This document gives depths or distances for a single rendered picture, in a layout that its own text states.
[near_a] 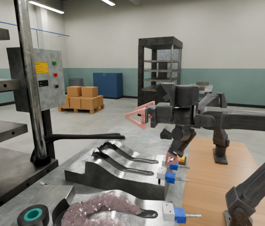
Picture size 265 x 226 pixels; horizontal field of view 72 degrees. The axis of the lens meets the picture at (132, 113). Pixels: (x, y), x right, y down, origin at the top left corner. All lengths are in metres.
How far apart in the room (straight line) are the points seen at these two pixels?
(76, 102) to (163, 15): 4.56
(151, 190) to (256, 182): 0.38
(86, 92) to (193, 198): 5.17
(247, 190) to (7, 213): 0.87
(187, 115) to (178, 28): 7.02
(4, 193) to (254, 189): 1.02
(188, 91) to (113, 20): 8.11
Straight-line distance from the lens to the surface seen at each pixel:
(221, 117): 0.58
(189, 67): 7.34
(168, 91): 0.58
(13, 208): 0.96
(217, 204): 0.92
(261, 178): 0.68
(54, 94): 1.42
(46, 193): 0.79
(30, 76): 1.12
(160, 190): 0.82
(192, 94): 0.58
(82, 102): 5.62
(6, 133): 1.14
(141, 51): 5.00
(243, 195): 0.70
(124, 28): 8.29
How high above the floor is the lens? 1.36
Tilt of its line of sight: 14 degrees down
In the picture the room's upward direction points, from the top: straight up
